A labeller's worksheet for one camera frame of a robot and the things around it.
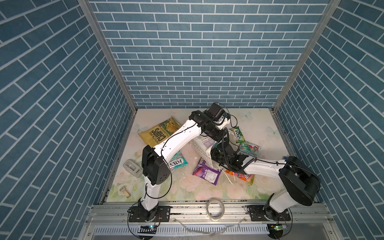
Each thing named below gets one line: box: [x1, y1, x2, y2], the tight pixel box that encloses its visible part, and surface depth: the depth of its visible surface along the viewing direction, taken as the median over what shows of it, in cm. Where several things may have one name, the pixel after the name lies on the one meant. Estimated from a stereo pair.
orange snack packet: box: [225, 169, 255, 185], surface depth 86 cm
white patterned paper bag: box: [189, 134, 219, 169], surface depth 81 cm
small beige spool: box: [119, 185, 131, 199], surface depth 80 cm
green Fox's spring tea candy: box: [231, 126, 246, 144], surface depth 104 cm
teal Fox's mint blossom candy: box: [239, 141, 261, 157], surface depth 98 cm
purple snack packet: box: [192, 158, 222, 186], surface depth 86 cm
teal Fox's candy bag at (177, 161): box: [167, 151, 189, 171], surface depth 91 cm
